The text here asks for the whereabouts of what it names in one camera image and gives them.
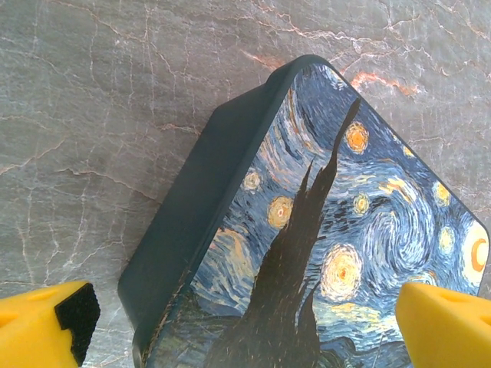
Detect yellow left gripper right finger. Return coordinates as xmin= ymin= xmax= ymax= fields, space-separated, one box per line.
xmin=394 ymin=282 xmax=491 ymax=368

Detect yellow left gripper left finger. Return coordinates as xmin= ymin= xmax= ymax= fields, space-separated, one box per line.
xmin=0 ymin=281 xmax=101 ymax=368

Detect blue starry night print box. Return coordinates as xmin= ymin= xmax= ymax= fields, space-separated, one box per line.
xmin=117 ymin=54 xmax=491 ymax=368

